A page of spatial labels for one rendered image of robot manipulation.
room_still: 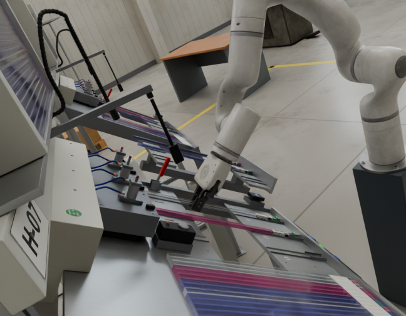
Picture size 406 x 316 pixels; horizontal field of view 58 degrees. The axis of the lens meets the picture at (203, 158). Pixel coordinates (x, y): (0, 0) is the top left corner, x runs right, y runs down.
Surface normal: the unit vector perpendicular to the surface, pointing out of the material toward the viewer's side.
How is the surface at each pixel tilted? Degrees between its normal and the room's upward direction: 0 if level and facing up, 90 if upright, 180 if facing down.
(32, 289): 90
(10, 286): 90
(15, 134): 90
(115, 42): 90
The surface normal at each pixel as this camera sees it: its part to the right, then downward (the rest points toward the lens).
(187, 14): 0.61, 0.13
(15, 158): 0.34, 0.30
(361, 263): -0.35, -0.84
